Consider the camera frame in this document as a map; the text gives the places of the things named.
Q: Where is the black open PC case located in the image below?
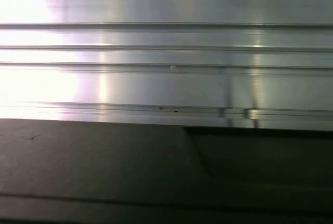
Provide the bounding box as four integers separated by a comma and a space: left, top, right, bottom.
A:
0, 118, 333, 224

